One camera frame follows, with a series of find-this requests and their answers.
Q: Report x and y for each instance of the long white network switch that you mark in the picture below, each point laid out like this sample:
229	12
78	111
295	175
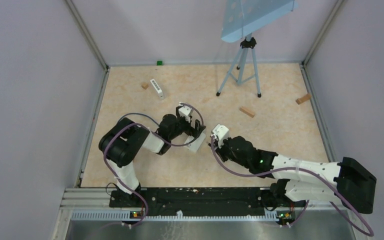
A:
158	89

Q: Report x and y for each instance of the light blue tripod stand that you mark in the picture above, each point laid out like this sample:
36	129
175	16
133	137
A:
241	19

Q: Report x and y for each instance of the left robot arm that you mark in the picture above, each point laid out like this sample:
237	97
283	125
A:
123	142

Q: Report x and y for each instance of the wooden cube near switch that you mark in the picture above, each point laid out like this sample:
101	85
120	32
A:
144	85

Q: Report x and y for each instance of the curved wooden block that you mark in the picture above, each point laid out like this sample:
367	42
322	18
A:
303	99

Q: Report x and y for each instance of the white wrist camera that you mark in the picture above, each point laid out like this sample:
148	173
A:
185	111
220	133

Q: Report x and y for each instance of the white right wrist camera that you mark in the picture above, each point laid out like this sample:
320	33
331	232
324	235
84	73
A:
220	133

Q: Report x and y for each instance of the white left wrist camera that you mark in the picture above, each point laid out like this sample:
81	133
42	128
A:
185	111

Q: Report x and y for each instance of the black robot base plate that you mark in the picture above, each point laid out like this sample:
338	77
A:
203	201

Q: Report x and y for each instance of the white TP-Link switch box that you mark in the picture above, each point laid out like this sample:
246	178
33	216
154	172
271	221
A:
193	144

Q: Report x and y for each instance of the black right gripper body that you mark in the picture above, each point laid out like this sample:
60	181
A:
225	152

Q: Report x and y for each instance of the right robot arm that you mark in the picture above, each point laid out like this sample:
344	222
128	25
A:
346	182

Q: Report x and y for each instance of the flat wooden plank block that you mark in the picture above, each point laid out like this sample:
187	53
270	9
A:
249	112

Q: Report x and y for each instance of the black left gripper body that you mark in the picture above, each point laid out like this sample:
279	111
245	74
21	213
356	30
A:
183	126

